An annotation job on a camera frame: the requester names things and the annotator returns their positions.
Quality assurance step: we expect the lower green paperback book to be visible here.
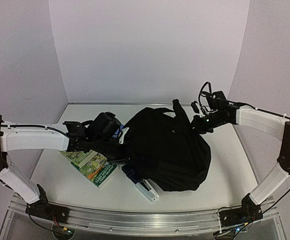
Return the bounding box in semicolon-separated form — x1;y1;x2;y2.
71;151;119;189

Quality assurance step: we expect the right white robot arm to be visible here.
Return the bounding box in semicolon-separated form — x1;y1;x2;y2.
191;98;290;222

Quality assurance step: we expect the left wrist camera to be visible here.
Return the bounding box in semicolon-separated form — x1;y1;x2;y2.
63;121;85;138

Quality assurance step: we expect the green paperback book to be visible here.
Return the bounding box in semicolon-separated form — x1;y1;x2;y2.
71;151;119;189
60;150;97;168

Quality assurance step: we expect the dark blue hardcover book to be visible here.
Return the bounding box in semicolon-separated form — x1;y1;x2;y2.
121;164;144;184

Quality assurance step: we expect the blue notebook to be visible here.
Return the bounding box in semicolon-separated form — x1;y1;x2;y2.
112;124;124;139

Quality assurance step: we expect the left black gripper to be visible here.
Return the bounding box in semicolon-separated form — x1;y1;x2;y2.
92;135;140;166

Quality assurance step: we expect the white stapler box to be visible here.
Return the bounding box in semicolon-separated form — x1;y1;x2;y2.
135;179;159;202

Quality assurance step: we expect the black student backpack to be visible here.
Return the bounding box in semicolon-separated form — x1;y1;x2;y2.
118;99;212;193

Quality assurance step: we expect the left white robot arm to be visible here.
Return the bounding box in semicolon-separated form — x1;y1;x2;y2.
0;112;129;223

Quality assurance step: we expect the upper green paperback book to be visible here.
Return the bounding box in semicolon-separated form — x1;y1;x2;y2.
60;150;97;168

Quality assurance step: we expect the aluminium mounting rail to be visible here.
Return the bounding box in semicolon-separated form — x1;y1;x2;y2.
8;192;279;235

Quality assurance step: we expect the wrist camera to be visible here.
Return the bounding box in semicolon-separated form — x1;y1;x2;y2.
206;91;229;111
63;121;85;138

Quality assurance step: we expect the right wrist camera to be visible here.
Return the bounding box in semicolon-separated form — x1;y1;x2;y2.
206;91;229;111

